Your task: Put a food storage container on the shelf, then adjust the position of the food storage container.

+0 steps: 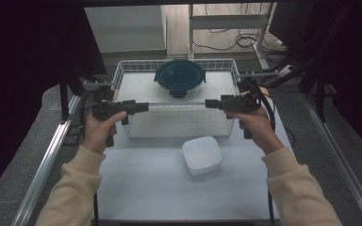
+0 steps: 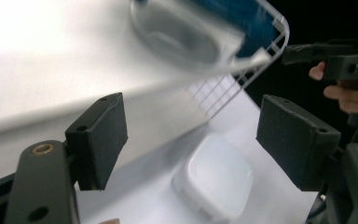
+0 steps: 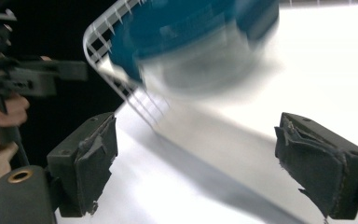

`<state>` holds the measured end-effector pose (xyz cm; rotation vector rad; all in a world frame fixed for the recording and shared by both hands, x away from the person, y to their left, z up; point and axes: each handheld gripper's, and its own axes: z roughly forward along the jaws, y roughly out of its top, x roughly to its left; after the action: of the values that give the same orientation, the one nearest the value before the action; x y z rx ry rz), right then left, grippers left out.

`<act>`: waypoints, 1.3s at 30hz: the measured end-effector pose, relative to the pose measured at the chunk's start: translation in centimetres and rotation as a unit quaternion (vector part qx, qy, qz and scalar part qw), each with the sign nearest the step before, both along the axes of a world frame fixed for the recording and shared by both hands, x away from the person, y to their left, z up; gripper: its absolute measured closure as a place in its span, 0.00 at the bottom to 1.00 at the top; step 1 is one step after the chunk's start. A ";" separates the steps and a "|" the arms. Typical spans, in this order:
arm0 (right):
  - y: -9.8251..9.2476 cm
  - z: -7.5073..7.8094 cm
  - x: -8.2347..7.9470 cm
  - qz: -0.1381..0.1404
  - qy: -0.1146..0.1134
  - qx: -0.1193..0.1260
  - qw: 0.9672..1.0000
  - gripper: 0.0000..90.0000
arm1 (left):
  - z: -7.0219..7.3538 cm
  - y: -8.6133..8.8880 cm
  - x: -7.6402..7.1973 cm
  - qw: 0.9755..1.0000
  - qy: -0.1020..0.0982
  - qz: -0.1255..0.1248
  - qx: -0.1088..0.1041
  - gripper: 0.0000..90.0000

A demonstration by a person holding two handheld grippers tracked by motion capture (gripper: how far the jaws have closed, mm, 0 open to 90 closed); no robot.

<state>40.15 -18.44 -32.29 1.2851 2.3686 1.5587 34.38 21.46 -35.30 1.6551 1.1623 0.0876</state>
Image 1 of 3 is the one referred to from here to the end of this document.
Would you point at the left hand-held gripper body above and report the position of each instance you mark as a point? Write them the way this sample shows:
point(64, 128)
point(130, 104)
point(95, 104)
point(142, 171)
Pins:
point(105, 109)

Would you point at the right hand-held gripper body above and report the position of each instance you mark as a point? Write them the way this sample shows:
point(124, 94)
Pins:
point(243, 102)

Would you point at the round container with dark lid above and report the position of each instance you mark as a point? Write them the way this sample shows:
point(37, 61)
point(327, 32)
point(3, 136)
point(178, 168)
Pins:
point(179, 77)

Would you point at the person's left hand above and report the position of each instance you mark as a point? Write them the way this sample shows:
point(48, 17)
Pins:
point(99, 133)

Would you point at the person's right hand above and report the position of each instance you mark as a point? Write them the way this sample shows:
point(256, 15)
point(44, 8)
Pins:
point(259, 128)

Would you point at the black stand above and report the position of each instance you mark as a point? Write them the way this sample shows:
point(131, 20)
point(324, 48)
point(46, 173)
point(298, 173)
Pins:
point(320, 100)
point(63, 100)

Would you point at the white square bowl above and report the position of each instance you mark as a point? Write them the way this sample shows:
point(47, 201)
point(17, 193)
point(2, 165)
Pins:
point(202, 155)

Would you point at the white power strip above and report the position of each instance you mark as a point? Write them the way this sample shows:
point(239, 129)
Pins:
point(284, 70)

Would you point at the white cabinet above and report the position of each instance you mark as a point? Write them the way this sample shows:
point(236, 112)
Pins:
point(125, 28)

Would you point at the black curtain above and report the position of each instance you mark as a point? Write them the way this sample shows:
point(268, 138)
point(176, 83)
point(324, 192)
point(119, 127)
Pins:
point(352, 56)
point(22, 62)

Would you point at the white desk frame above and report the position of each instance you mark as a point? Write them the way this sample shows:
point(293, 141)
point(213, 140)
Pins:
point(226, 21)

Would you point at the aluminium rail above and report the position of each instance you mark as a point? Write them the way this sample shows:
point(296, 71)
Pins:
point(44, 169)
point(342, 163)

